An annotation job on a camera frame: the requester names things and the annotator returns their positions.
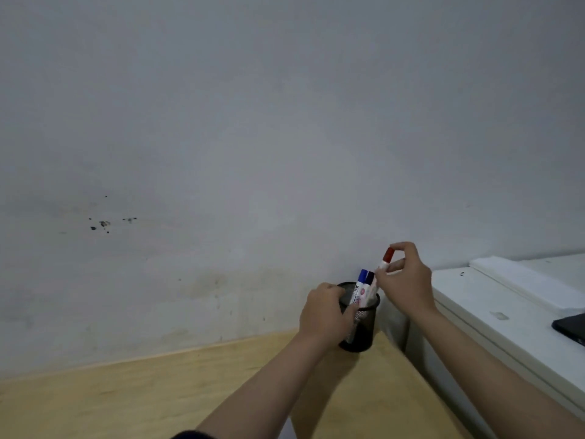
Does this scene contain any black flat device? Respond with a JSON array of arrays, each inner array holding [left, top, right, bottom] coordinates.
[[551, 313, 585, 347]]

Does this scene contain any red-capped white marker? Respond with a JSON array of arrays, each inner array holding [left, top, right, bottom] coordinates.
[[366, 247, 395, 311]]

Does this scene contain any person's left hand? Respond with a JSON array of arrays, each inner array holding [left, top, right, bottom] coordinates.
[[299, 282, 361, 351]]

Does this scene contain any person's right hand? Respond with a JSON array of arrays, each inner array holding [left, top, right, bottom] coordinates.
[[375, 241, 438, 320]]

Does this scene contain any dark-blue-capped white marker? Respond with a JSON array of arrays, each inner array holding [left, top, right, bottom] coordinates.
[[355, 271, 376, 323]]

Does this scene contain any person's left forearm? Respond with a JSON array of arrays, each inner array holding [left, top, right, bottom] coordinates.
[[196, 331, 340, 439]]

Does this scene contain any white flat long box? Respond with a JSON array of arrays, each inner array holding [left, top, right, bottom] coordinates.
[[469, 255, 585, 319]]

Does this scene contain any person's right forearm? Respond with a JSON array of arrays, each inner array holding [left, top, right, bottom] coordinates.
[[406, 306, 585, 439]]

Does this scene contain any blue-capped white marker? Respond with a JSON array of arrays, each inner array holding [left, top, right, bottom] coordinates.
[[346, 269, 369, 344]]

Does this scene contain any black mesh pen holder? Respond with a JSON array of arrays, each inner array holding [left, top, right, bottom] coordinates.
[[337, 281, 381, 353]]

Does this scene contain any white cabinet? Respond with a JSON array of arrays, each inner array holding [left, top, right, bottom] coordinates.
[[404, 253, 585, 439]]

